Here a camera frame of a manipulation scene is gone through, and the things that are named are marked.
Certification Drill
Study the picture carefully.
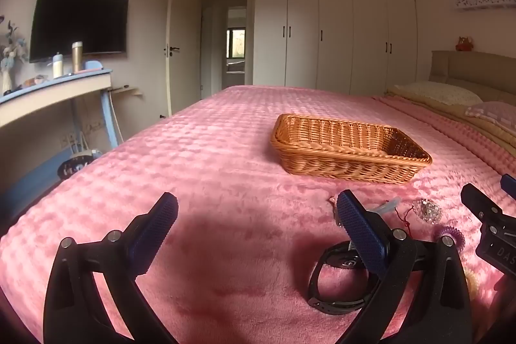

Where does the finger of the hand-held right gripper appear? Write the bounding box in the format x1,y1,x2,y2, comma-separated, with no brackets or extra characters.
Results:
461,183,516,237
500,173,516,202

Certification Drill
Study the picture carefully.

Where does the dark round floor object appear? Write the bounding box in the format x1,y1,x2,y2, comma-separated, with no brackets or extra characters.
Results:
57,152,102,180

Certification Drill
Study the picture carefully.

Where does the white wardrobe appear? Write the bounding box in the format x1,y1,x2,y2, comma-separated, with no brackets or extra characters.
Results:
253,0,418,97

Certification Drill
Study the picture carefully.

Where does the cream patterned pillow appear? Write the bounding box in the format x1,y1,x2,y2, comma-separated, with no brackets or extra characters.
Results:
397,81,483,106

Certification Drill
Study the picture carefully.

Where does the gold thermos bottle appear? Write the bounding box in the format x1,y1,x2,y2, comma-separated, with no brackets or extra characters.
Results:
72,42,84,73

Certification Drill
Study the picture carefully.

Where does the black wall television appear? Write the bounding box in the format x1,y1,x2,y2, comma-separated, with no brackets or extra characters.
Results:
29,0,130,64

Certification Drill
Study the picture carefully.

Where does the purple coil hair tie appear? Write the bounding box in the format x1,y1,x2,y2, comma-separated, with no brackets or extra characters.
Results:
434,223,465,252

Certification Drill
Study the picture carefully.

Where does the crystal-tipped metal hairpin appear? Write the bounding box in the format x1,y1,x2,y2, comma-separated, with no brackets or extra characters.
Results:
328,196,343,227

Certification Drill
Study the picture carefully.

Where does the cream coil hair tie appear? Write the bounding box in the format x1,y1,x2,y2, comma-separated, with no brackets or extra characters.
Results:
463,269,481,295

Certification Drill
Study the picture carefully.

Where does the white room door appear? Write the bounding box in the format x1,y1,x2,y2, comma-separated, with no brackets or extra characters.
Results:
164,0,201,117

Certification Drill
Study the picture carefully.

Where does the beige bed headboard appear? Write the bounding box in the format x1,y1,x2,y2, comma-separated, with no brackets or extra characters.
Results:
431,50,516,103

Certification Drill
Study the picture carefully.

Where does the white wall shelf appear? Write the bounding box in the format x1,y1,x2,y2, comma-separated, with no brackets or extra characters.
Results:
455,0,516,11

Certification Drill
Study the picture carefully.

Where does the white and blue desk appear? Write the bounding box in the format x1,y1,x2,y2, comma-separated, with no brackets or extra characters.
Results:
0,68,124,167

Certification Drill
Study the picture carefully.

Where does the metal hair clip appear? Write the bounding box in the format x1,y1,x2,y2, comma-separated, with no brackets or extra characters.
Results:
369,198,402,216

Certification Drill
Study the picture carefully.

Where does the clear crystal bracelet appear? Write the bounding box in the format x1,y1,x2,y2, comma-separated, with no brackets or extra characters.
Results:
412,199,443,225

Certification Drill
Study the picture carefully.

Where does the flower vase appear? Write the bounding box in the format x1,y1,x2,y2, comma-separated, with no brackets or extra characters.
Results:
0,15,22,95

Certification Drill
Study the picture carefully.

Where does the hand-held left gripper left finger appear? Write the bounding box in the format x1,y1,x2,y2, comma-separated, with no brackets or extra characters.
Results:
42,192,179,344

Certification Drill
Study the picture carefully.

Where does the red string bracelet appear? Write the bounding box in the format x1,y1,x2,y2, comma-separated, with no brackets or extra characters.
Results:
397,205,416,238

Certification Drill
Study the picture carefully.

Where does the pink patterned pillow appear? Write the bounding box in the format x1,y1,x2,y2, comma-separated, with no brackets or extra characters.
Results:
464,101,516,127

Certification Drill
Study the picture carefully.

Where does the red plush toy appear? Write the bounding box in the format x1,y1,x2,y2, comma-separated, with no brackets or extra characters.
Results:
455,35,476,53

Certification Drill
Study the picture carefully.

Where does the pink plush blanket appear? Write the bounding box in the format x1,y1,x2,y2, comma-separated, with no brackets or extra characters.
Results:
0,85,516,344

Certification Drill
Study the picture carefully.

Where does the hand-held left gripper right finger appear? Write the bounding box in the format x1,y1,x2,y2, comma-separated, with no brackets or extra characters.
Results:
336,190,473,344

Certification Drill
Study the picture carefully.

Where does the woven wicker basket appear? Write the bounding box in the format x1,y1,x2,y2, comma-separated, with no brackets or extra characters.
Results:
270,113,433,181

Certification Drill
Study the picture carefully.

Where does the black smartwatch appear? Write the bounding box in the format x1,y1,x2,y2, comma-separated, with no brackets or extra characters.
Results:
307,240,382,316

